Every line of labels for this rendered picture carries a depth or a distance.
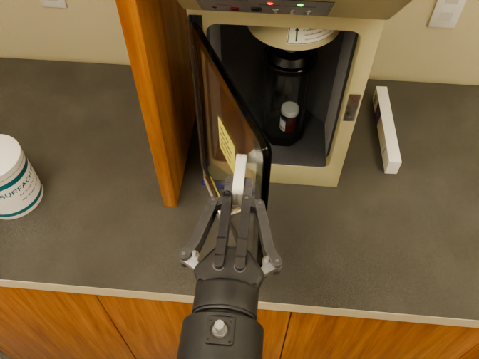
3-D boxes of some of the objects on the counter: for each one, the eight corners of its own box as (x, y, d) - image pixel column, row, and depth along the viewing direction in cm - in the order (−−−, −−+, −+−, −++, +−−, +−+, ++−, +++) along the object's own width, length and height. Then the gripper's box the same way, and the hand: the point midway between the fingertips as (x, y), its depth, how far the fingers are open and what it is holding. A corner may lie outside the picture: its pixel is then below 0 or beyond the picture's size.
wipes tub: (0, 173, 112) (-29, 131, 100) (52, 177, 111) (29, 134, 99) (-24, 218, 104) (-58, 178, 92) (32, 223, 103) (5, 183, 91)
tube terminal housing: (215, 105, 126) (192, -295, 64) (333, 112, 124) (427, -291, 62) (202, 177, 111) (157, -254, 49) (337, 187, 109) (464, -248, 48)
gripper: (284, 314, 49) (289, 146, 63) (162, 304, 49) (194, 139, 64) (279, 337, 55) (284, 179, 69) (170, 328, 55) (198, 172, 70)
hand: (239, 179), depth 64 cm, fingers closed
